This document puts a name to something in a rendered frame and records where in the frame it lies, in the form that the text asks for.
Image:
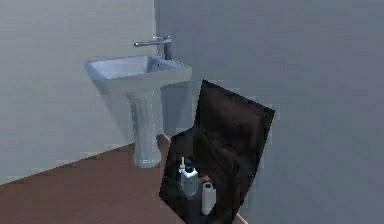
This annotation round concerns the dark wooden commode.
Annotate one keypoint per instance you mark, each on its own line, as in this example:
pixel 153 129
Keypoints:
pixel 230 133

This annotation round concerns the white soap dispenser bottle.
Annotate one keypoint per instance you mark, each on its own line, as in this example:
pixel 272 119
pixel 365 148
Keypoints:
pixel 189 180

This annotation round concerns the chrome sink faucet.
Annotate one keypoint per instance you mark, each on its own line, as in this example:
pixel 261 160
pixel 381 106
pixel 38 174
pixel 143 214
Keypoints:
pixel 163 43

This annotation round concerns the white paper roll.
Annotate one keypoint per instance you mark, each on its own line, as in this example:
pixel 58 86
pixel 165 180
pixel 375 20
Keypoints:
pixel 208 198

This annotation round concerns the white pedestal sink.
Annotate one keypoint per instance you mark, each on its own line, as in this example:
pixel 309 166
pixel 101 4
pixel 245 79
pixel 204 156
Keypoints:
pixel 140 75

